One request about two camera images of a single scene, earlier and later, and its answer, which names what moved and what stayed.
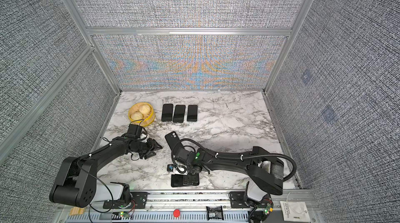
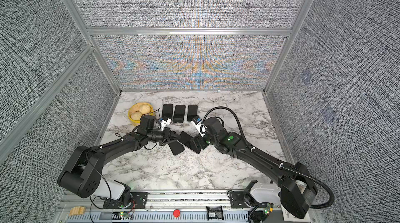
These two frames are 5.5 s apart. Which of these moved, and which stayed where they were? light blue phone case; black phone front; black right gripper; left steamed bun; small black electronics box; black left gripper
Moved: black right gripper; black left gripper; black phone front
Stayed: left steamed bun; light blue phone case; small black electronics box
